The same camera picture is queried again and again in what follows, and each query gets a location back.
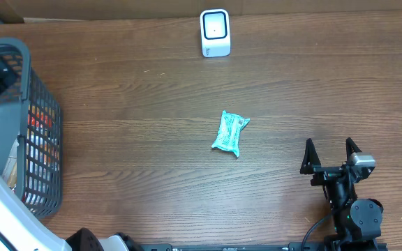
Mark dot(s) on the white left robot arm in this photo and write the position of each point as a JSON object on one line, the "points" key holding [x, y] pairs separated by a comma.
{"points": [[21, 230]]}

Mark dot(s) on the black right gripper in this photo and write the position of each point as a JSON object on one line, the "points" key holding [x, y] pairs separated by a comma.
{"points": [[324, 174]]}

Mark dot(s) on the teal snack packet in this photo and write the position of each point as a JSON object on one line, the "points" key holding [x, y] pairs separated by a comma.
{"points": [[229, 131]]}

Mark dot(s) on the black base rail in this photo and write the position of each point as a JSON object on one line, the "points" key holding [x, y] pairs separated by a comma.
{"points": [[293, 246]]}

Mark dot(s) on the cardboard back wall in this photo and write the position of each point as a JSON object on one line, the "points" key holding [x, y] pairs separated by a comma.
{"points": [[13, 11]]}

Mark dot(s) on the white barcode scanner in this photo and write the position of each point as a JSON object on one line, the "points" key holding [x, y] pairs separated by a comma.
{"points": [[215, 33]]}

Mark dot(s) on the grey plastic mesh basket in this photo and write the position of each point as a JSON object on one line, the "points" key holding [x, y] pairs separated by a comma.
{"points": [[31, 124]]}

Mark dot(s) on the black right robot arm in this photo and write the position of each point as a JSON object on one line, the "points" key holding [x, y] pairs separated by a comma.
{"points": [[357, 222]]}

